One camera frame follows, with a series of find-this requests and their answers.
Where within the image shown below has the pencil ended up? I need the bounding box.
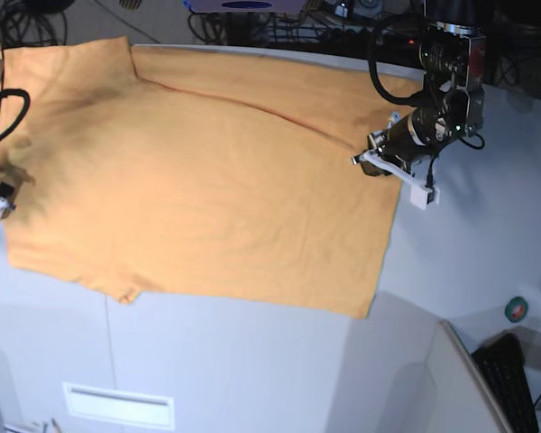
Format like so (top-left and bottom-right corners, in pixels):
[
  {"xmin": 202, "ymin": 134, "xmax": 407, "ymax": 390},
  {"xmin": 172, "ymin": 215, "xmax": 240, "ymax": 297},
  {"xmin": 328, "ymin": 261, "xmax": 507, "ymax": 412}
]
[{"xmin": 50, "ymin": 418, "xmax": 62, "ymax": 433}]

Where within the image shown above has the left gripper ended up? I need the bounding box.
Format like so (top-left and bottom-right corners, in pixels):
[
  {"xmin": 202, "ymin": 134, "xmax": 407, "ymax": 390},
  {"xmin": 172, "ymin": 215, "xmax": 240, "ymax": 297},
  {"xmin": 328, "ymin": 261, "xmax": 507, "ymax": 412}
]
[{"xmin": 351, "ymin": 112, "xmax": 442, "ymax": 210}]

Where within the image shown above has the beige board panel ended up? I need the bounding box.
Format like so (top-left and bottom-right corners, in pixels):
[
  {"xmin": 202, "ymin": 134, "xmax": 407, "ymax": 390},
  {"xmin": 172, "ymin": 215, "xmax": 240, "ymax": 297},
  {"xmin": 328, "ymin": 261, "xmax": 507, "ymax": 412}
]
[{"xmin": 436, "ymin": 320, "xmax": 513, "ymax": 432}]

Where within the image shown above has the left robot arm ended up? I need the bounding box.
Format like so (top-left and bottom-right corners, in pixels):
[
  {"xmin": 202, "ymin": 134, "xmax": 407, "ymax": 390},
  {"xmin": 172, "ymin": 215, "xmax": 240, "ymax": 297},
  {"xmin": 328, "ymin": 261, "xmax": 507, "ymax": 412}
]
[{"xmin": 352, "ymin": 1, "xmax": 493, "ymax": 209}]

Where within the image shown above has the black keyboard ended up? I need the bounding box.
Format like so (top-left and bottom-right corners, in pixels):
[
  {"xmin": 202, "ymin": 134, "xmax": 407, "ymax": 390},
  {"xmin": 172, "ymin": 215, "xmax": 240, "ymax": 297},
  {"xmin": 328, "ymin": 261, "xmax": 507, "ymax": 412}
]
[{"xmin": 472, "ymin": 333, "xmax": 539, "ymax": 433}]

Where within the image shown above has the white rectangular tray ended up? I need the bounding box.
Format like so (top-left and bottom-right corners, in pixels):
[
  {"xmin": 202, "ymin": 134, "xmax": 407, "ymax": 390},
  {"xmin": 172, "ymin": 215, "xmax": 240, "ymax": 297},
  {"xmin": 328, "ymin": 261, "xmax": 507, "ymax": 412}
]
[{"xmin": 62, "ymin": 382, "xmax": 175, "ymax": 431}]

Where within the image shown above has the orange yellow t-shirt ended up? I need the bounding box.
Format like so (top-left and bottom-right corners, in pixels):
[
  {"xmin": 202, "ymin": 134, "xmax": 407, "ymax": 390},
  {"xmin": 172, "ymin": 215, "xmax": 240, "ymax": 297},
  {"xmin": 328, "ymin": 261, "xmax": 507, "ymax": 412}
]
[{"xmin": 0, "ymin": 38, "xmax": 400, "ymax": 318}]

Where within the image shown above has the green tape roll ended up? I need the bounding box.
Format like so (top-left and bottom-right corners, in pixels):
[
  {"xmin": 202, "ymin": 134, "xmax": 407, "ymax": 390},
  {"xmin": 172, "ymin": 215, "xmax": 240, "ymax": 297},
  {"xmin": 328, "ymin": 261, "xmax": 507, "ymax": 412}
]
[{"xmin": 504, "ymin": 296, "xmax": 529, "ymax": 323}]

